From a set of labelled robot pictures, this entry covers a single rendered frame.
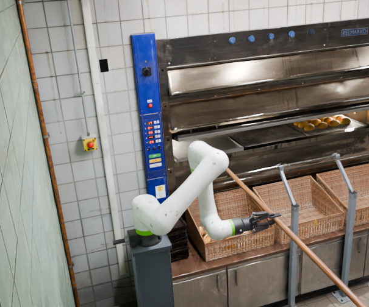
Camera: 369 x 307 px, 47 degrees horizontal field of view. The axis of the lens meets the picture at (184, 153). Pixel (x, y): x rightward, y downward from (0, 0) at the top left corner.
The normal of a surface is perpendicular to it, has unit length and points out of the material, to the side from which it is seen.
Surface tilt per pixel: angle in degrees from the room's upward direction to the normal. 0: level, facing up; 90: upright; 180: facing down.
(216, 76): 70
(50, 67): 90
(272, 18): 90
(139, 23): 90
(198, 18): 90
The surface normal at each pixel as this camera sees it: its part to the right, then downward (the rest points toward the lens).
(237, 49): 0.30, 0.34
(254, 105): 0.26, 0.00
